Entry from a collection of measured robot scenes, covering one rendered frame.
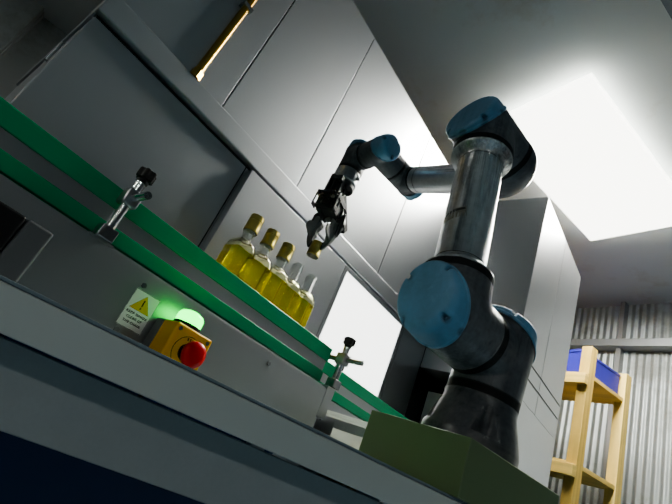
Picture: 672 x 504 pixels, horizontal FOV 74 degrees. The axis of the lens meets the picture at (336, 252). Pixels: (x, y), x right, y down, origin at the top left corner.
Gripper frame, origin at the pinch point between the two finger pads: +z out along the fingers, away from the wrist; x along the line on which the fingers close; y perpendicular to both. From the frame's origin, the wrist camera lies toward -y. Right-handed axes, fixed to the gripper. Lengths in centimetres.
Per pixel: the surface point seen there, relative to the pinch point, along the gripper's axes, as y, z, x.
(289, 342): 12.5, 30.5, 11.8
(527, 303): -81, -37, 53
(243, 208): 14.6, 1.6, -16.6
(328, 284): -22.7, 1.0, -3.4
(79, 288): 53, 42, 0
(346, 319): -36.4, 6.0, 1.3
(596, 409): -300, -68, 113
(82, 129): 50, 12, -32
